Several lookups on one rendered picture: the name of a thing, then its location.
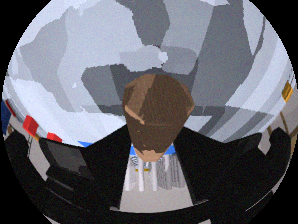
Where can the brown-handled metal rod tool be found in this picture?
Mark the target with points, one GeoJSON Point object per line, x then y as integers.
{"type": "Point", "coordinates": [155, 108]}

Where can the red block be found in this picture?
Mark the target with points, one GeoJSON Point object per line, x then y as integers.
{"type": "Point", "coordinates": [30, 125]}
{"type": "Point", "coordinates": [54, 137]}

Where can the hammer with wooden handle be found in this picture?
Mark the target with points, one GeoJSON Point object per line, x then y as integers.
{"type": "Point", "coordinates": [36, 137]}

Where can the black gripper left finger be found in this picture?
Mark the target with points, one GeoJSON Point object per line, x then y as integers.
{"type": "Point", "coordinates": [103, 163]}

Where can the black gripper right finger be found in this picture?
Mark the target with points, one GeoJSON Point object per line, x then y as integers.
{"type": "Point", "coordinates": [204, 161]}

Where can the blue flat strip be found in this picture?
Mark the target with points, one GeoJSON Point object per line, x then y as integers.
{"type": "Point", "coordinates": [132, 152]}

